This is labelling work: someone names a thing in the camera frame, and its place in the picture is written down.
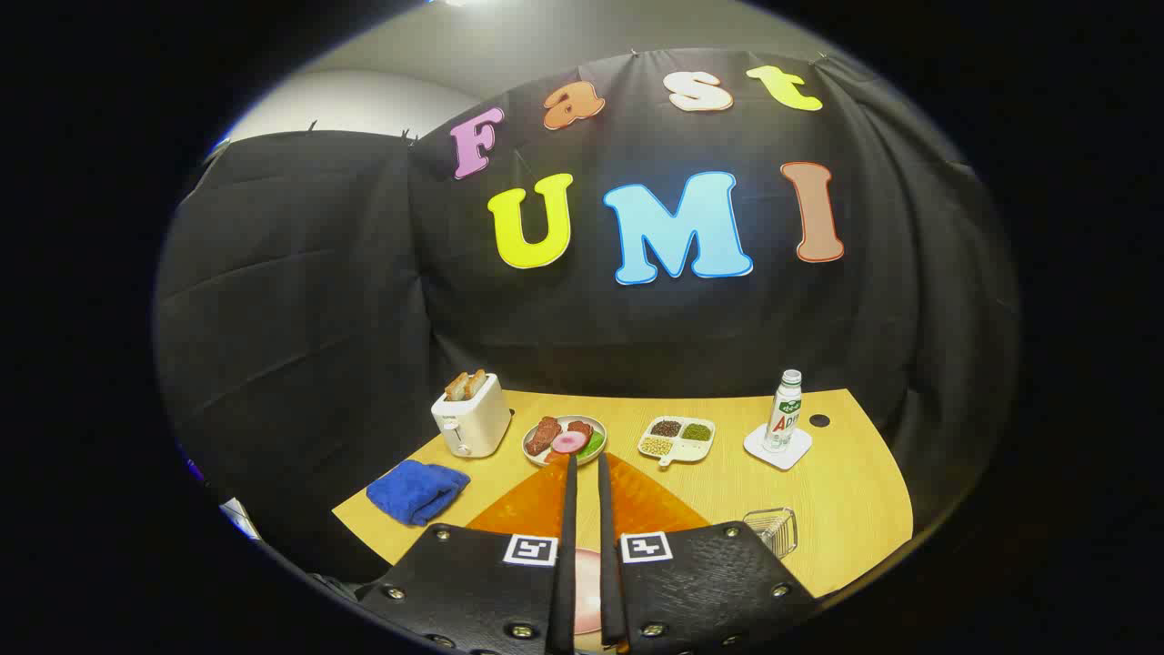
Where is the white toaster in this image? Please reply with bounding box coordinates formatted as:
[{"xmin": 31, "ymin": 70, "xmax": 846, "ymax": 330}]
[{"xmin": 431, "ymin": 373, "xmax": 513, "ymax": 459}]

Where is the blue cloth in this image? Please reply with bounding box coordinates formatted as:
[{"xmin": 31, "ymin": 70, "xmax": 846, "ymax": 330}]
[{"xmin": 366, "ymin": 459, "xmax": 471, "ymax": 527}]

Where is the pink plate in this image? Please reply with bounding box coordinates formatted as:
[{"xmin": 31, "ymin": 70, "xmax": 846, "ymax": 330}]
[{"xmin": 573, "ymin": 546, "xmax": 606, "ymax": 635}]

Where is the metal wire basket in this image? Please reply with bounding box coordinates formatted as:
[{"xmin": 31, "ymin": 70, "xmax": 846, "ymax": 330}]
[{"xmin": 743, "ymin": 508, "xmax": 798, "ymax": 559}]

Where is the black backdrop cloth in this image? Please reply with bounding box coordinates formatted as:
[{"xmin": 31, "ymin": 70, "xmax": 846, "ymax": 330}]
[{"xmin": 153, "ymin": 47, "xmax": 1019, "ymax": 583}]

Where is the white drink bottle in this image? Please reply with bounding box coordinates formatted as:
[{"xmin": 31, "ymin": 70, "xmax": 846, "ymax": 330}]
[{"xmin": 762, "ymin": 369, "xmax": 804, "ymax": 453}]

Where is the white flat object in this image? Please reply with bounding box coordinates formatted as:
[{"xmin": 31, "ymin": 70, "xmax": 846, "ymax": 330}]
[{"xmin": 218, "ymin": 499, "xmax": 265, "ymax": 539}]

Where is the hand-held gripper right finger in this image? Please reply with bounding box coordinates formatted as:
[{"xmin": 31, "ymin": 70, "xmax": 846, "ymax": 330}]
[{"xmin": 596, "ymin": 452, "xmax": 819, "ymax": 655}]

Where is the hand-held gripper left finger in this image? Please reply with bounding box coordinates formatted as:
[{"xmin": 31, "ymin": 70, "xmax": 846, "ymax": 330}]
[{"xmin": 355, "ymin": 452, "xmax": 580, "ymax": 655}]

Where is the white divided dish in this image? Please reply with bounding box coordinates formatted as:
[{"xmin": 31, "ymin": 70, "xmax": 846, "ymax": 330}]
[{"xmin": 637, "ymin": 416, "xmax": 717, "ymax": 468}]

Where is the white square coaster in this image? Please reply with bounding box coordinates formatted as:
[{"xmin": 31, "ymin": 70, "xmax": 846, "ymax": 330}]
[{"xmin": 743, "ymin": 422, "xmax": 814, "ymax": 471}]

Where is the round grey food plate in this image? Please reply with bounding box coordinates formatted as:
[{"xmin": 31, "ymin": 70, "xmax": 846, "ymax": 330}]
[{"xmin": 522, "ymin": 415, "xmax": 608, "ymax": 468}]

